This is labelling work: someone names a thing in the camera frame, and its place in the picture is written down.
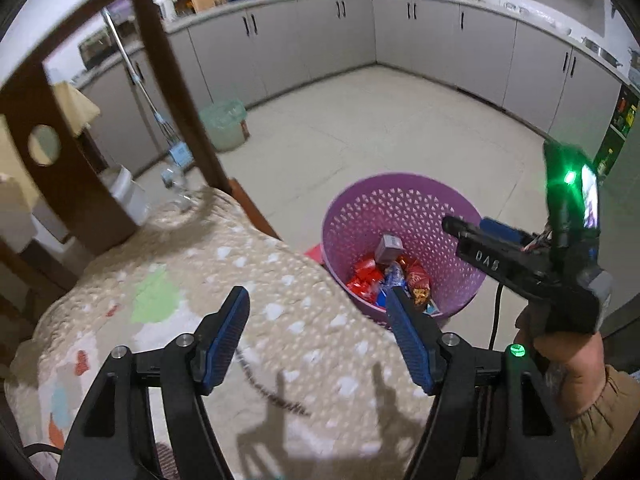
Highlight red snack packet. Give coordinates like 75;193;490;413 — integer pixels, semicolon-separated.
398;255;432;311

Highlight white medicine box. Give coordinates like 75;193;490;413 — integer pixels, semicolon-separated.
374;233;405;266

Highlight grey kitchen cabinets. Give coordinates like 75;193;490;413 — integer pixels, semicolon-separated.
74;0;626;156

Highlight person's right hand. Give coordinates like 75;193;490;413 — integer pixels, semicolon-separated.
514;304;606;419

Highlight purple perforated plastic basket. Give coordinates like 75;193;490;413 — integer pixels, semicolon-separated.
320;172;485;324

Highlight blue toothpaste box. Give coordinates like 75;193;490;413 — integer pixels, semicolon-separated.
375;261;409;309

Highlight beige heart-pattern quilted cushion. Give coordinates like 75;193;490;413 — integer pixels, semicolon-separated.
4;188;432;479

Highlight dark brown wooden chair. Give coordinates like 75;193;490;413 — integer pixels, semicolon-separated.
0;0;281;306

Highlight white plastic bucket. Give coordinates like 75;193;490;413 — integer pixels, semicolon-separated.
99;166;149;226

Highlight red plastic stool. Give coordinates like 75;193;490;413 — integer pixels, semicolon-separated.
305;244;324;266

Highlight green bin with liner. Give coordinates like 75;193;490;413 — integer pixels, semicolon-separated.
198;99;250;153

